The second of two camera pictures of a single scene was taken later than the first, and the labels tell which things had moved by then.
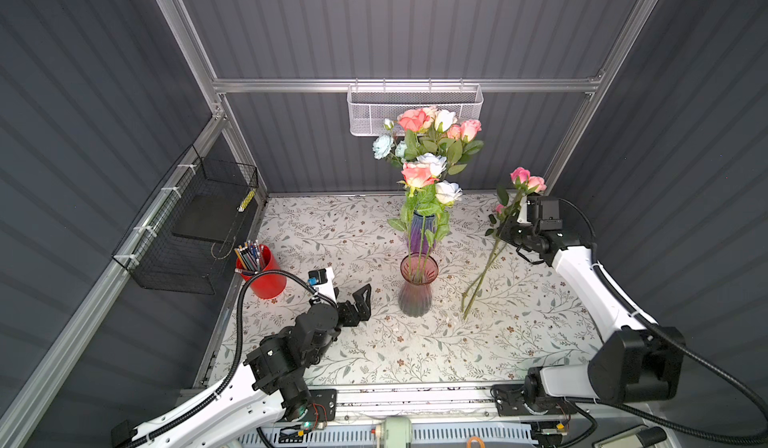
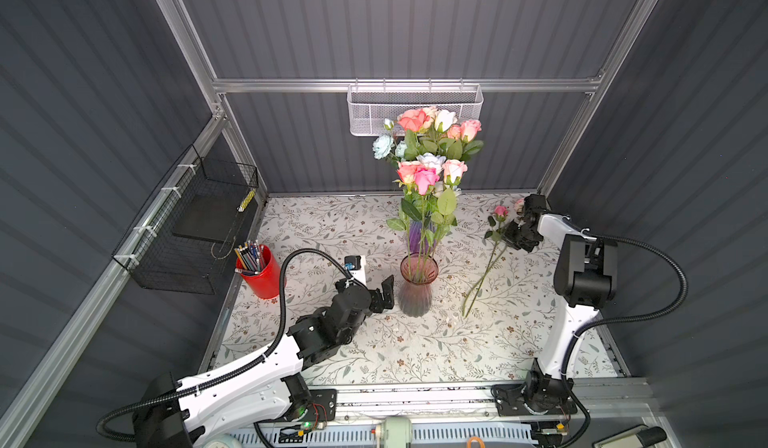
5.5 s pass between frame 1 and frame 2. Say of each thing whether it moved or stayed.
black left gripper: moved
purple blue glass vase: stayed
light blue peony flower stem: stayed
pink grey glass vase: stayed
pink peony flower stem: stayed
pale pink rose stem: moved
